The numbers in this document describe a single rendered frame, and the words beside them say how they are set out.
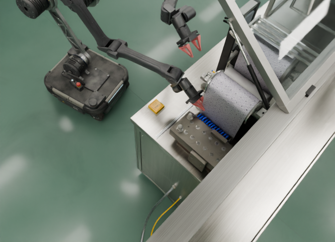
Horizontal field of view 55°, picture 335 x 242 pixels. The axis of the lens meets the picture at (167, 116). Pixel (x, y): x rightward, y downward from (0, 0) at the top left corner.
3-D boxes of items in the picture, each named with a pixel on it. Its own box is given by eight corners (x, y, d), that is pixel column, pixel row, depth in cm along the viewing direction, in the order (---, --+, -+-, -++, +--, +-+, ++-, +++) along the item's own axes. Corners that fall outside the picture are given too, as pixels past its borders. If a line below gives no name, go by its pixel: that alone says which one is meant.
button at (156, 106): (156, 100, 194) (156, 98, 192) (164, 107, 192) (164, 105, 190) (147, 107, 192) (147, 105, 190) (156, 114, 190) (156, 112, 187)
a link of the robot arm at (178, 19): (167, 19, 151) (173, 16, 146) (176, 12, 154) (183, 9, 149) (174, 32, 153) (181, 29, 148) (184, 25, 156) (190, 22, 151)
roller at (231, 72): (228, 76, 179) (233, 63, 169) (265, 104, 172) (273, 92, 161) (215, 89, 175) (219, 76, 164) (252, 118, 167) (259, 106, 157)
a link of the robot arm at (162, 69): (105, 50, 174) (116, 36, 178) (107, 56, 179) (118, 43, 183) (174, 81, 163) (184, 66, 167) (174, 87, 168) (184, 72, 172)
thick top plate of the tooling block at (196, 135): (188, 116, 182) (189, 110, 177) (244, 162, 170) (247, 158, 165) (169, 133, 176) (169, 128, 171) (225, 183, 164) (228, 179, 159)
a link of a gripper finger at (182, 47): (185, 60, 157) (175, 44, 154) (195, 53, 160) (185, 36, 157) (193, 59, 152) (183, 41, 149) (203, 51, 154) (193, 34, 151)
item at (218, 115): (200, 111, 178) (205, 93, 162) (233, 138, 171) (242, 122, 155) (199, 112, 178) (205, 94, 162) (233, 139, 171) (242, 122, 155)
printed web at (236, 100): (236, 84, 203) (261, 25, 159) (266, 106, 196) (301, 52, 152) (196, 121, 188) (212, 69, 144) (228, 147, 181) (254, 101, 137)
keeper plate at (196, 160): (190, 157, 177) (192, 149, 167) (204, 169, 174) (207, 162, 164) (187, 160, 176) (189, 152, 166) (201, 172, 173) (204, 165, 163)
